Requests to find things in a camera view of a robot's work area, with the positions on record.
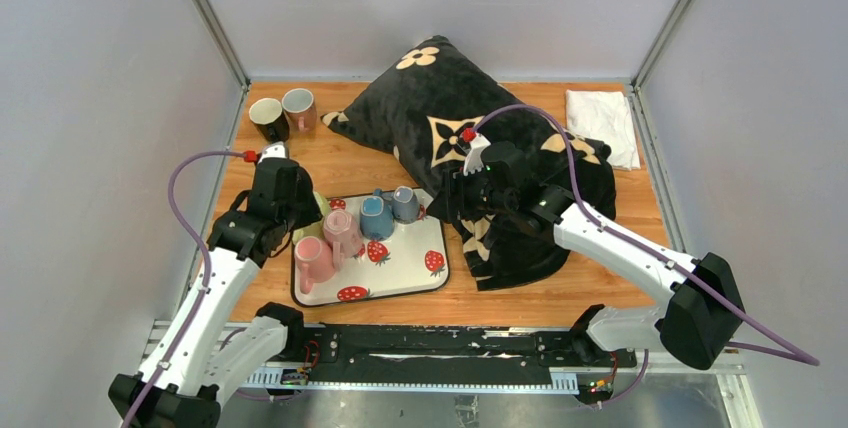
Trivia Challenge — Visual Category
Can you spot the grey blue dotted mug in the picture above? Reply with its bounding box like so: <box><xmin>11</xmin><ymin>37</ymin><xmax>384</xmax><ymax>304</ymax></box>
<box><xmin>390</xmin><ymin>186</ymin><xmax>420</xmax><ymax>224</ymax></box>

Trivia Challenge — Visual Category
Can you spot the purple camera cable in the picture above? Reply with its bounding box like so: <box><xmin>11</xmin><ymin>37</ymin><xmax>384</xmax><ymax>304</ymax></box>
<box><xmin>461</xmin><ymin>104</ymin><xmax>821</xmax><ymax>406</ymax></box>
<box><xmin>119</xmin><ymin>149</ymin><xmax>260</xmax><ymax>428</ymax></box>

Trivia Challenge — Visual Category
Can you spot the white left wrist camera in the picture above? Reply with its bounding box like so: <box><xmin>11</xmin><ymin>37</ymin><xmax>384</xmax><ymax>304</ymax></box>
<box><xmin>259</xmin><ymin>142</ymin><xmax>290</xmax><ymax>163</ymax></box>

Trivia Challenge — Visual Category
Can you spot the green octagonal mug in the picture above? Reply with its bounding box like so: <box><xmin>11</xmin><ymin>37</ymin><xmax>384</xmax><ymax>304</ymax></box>
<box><xmin>291</xmin><ymin>191</ymin><xmax>333</xmax><ymax>246</ymax></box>

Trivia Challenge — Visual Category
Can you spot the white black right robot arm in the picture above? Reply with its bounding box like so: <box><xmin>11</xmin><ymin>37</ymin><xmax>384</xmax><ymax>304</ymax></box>
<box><xmin>427</xmin><ymin>139</ymin><xmax>744</xmax><ymax>370</ymax></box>

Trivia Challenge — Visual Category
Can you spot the black floral plush blanket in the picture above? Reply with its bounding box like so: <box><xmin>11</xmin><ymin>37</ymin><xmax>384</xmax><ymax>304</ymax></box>
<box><xmin>320</xmin><ymin>34</ymin><xmax>617</xmax><ymax>292</ymax></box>

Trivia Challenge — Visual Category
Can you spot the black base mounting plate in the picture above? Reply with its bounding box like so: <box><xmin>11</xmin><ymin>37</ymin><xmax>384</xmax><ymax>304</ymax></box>
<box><xmin>225</xmin><ymin>322</ymin><xmax>641</xmax><ymax>406</ymax></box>

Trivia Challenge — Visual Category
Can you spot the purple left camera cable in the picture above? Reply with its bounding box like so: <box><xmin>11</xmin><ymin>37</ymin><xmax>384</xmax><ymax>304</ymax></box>
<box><xmin>119</xmin><ymin>149</ymin><xmax>260</xmax><ymax>428</ymax></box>

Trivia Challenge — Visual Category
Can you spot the white folded cloth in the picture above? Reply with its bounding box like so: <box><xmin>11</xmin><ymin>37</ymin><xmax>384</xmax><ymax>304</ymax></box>
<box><xmin>565</xmin><ymin>90</ymin><xmax>641</xmax><ymax>171</ymax></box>

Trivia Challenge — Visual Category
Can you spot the pink round mug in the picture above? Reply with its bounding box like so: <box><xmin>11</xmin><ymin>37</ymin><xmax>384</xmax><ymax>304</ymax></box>
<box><xmin>294</xmin><ymin>236</ymin><xmax>337</xmax><ymax>294</ymax></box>

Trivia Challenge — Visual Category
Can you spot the white strawberry tray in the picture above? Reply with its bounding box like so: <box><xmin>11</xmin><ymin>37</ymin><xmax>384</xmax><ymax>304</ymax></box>
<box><xmin>290</xmin><ymin>187</ymin><xmax>450</xmax><ymax>307</ymax></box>

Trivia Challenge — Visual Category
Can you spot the brown pink mug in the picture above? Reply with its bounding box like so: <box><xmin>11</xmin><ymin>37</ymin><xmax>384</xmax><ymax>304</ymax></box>
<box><xmin>281</xmin><ymin>88</ymin><xmax>317</xmax><ymax>132</ymax></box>

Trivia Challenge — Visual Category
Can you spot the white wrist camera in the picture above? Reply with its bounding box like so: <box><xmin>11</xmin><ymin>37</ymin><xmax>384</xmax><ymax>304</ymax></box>
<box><xmin>259</xmin><ymin>142</ymin><xmax>290</xmax><ymax>163</ymax></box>
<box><xmin>462</xmin><ymin>130</ymin><xmax>491</xmax><ymax>176</ymax></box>

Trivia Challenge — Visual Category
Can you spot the pink octagonal mug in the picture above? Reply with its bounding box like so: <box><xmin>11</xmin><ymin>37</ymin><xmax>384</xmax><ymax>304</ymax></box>
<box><xmin>323</xmin><ymin>209</ymin><xmax>365</xmax><ymax>270</ymax></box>

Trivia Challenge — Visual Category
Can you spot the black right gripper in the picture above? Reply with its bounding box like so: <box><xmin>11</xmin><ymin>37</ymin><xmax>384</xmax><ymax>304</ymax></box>
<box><xmin>426</xmin><ymin>161</ymin><xmax>515</xmax><ymax>225</ymax></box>

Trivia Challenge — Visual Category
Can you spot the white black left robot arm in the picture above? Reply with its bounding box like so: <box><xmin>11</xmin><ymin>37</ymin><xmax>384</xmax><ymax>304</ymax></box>
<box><xmin>108</xmin><ymin>151</ymin><xmax>320</xmax><ymax>427</ymax></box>

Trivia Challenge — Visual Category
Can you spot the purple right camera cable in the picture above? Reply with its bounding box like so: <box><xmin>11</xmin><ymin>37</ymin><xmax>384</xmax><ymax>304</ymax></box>
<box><xmin>461</xmin><ymin>104</ymin><xmax>821</xmax><ymax>406</ymax></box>

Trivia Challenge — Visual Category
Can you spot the black mug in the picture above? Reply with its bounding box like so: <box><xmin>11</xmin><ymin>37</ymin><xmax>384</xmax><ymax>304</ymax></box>
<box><xmin>248</xmin><ymin>98</ymin><xmax>290</xmax><ymax>144</ymax></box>

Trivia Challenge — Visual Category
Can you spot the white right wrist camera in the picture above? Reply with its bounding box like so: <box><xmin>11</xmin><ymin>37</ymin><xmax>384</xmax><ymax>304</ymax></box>
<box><xmin>462</xmin><ymin>130</ymin><xmax>491</xmax><ymax>176</ymax></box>

